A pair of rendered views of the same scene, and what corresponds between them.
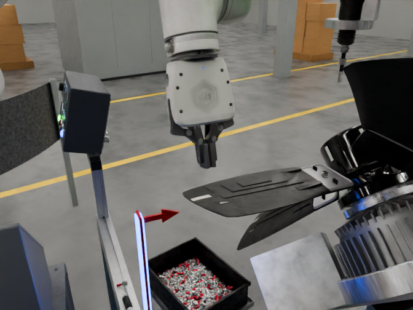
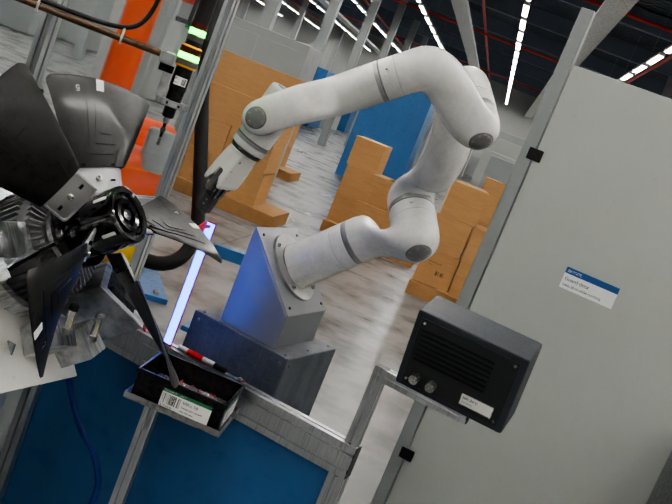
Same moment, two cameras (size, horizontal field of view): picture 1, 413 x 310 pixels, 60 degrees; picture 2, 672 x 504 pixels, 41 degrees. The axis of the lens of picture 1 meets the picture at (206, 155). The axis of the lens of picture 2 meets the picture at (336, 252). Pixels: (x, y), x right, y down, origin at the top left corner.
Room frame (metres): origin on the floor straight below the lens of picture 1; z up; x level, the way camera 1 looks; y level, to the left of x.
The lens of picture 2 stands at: (2.15, -1.30, 1.59)
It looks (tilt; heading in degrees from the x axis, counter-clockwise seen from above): 9 degrees down; 133
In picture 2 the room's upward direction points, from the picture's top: 22 degrees clockwise
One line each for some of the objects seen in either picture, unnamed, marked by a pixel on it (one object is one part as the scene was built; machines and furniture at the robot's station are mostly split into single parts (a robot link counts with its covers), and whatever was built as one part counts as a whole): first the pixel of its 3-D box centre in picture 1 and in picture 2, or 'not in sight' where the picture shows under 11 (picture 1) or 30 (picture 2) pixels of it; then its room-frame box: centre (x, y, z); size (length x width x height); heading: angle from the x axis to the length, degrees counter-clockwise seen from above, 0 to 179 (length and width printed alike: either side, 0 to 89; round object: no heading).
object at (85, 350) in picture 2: not in sight; (76, 343); (0.60, -0.25, 0.91); 0.12 x 0.08 x 0.12; 23
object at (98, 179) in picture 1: (99, 188); (367, 405); (0.93, 0.32, 0.96); 0.03 x 0.03 x 0.20; 23
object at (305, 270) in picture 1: (300, 277); (101, 302); (0.54, -0.18, 0.98); 0.20 x 0.16 x 0.20; 23
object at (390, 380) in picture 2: (91, 150); (420, 393); (1.02, 0.36, 1.04); 0.24 x 0.03 x 0.03; 23
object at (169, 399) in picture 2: (195, 282); (188, 390); (0.66, 0.03, 0.85); 0.22 x 0.17 x 0.07; 38
